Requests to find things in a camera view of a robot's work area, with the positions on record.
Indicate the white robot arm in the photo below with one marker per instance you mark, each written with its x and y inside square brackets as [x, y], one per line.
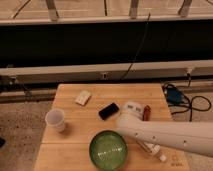
[194, 137]

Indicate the green ceramic bowl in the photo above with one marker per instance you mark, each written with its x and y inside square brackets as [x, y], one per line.
[108, 151]

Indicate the black smartphone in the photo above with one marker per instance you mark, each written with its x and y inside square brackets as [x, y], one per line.
[108, 111]

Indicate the red-brown snack wrapper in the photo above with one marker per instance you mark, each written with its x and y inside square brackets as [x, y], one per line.
[147, 113]

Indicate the blue power box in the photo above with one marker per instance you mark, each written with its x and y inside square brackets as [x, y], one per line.
[174, 96]

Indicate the white plastic bottle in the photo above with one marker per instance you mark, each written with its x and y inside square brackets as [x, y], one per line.
[153, 150]

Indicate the wall power outlet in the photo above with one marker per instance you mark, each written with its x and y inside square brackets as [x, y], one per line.
[104, 76]

